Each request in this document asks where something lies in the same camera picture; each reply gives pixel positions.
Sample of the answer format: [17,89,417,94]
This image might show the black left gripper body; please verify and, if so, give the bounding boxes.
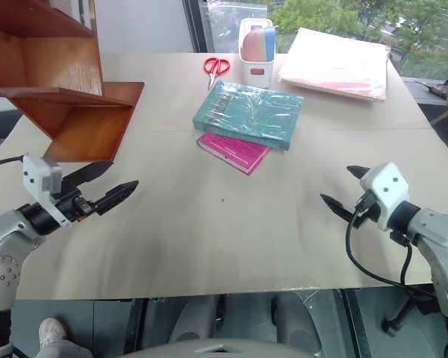
[54,187,99,224]

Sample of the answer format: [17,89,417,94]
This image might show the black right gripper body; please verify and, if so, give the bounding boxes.
[352,189,382,228]

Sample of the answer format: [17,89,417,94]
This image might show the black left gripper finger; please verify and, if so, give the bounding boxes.
[94,180,140,217]
[61,160,115,192]

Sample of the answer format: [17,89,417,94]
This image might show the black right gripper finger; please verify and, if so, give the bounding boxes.
[346,165,371,184]
[319,192,355,222]

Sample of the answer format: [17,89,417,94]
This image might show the wooden shelf unit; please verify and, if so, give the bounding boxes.
[0,0,146,163]

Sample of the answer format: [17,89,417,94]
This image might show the magenta book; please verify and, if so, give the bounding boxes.
[196,131,273,177]

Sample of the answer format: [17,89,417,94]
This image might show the teal plastic-wrapped book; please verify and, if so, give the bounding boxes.
[192,81,305,152]

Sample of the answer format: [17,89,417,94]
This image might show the dark side table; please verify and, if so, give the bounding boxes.
[400,75,448,151]

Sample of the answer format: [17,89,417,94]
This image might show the pink paper stack in bag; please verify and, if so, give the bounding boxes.
[278,27,391,102]

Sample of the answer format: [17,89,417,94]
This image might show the black table clamp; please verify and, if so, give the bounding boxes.
[381,293,420,339]

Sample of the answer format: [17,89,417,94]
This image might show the white sneaker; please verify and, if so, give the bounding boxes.
[38,317,69,351]

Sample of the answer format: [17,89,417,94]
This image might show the white plastic storage bin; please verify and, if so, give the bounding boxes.
[238,17,278,90]

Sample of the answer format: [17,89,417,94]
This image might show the grey rounded shape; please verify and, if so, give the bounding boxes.
[169,294,219,342]

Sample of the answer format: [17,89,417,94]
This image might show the grey trouser leg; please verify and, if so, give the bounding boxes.
[40,338,95,358]

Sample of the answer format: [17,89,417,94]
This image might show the blue foam sheet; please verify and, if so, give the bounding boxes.
[263,25,278,63]

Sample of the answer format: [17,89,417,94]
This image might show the pink foam sheet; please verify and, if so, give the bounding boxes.
[241,26,269,63]

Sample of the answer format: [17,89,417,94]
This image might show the clear plastic zip bag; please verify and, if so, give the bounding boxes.
[205,0,274,54]

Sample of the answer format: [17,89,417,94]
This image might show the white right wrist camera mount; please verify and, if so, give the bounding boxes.
[359,162,411,230]

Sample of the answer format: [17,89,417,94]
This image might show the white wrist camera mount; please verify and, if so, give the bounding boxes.
[359,162,411,230]
[22,154,76,227]

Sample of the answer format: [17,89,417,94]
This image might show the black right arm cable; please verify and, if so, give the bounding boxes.
[344,208,438,299]

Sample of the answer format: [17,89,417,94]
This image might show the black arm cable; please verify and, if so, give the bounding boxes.
[0,155,26,171]
[344,208,438,299]

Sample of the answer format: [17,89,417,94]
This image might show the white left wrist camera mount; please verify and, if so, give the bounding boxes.
[22,154,76,227]

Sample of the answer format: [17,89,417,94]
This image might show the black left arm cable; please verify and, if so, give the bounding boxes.
[0,155,26,171]

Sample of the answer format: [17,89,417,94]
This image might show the black table frame bar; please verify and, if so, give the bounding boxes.
[342,288,372,358]
[122,298,149,356]

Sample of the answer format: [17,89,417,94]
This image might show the red-handled scissors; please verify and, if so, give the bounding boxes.
[203,57,231,91]

